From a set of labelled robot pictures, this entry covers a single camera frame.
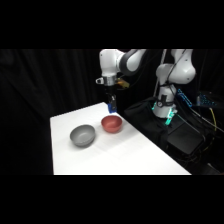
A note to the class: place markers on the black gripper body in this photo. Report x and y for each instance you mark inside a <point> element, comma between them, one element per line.
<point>109,86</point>

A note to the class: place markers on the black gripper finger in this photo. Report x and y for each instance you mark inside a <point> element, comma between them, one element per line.
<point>109,99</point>
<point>114,102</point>

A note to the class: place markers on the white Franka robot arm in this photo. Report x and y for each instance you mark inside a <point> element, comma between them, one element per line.
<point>176,71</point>

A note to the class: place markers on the pink bowl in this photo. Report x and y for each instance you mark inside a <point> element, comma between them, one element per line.
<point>111,123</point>

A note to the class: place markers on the grey bowl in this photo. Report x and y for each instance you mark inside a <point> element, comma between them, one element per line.
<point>82,135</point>

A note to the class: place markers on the black robot stand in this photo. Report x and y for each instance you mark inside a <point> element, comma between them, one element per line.
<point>146,120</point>

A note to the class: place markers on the black curtain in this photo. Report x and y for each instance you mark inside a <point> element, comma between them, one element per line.
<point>33,100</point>

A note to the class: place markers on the black box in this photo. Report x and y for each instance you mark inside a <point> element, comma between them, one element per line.
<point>185,140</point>

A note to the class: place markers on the teal lit electronics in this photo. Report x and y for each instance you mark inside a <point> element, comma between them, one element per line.
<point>205,99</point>

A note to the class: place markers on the blue bracket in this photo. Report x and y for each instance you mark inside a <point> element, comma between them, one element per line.
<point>184,96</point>

